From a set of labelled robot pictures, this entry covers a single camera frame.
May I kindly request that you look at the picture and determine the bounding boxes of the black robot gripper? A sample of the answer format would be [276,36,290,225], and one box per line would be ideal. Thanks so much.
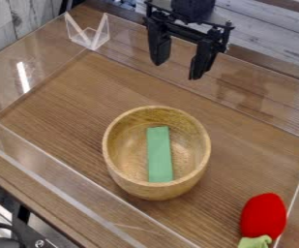
[146,0,235,80]

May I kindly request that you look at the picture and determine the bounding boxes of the green rectangular block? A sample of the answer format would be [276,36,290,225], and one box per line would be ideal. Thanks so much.
[147,126,174,183]

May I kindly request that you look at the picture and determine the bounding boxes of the brown wooden bowl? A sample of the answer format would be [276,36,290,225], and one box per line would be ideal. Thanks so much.
[103,106,211,201]

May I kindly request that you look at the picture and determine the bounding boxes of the red plush strawberry toy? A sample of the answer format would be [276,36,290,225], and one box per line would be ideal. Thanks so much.
[236,193,287,248]

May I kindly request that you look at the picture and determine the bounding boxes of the clear acrylic corner bracket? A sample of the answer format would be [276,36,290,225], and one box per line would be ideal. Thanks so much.
[64,13,110,51]

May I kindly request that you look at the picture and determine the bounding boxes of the clear acrylic enclosure walls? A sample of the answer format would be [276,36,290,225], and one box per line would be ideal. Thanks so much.
[0,4,299,248]

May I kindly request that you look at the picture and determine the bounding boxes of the black table leg bracket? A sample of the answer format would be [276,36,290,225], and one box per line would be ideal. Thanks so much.
[12,204,58,248]

